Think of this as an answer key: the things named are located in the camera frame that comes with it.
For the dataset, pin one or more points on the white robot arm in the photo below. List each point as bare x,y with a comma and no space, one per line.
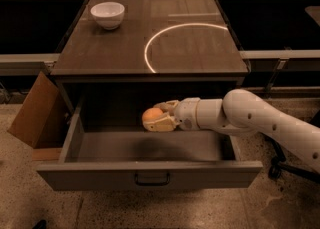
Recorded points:
239,112

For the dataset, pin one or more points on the white ceramic bowl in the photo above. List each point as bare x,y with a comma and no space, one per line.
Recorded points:
108,15

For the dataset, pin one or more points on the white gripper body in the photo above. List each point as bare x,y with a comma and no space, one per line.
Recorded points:
186,113

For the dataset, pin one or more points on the orange fruit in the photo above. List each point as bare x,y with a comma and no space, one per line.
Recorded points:
151,113

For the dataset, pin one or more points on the grey drawer cabinet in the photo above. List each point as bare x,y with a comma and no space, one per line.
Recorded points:
158,40

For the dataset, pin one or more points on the brown cardboard box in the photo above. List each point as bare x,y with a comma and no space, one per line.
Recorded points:
42,120

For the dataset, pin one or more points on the open grey top drawer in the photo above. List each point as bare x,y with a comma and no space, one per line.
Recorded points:
106,144

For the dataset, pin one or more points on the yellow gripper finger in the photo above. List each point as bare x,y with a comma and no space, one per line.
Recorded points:
168,106
164,123

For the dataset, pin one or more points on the black wheeled chair base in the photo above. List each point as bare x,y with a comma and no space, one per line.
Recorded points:
283,163

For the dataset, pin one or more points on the black drawer handle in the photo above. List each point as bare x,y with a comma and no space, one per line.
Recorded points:
151,180

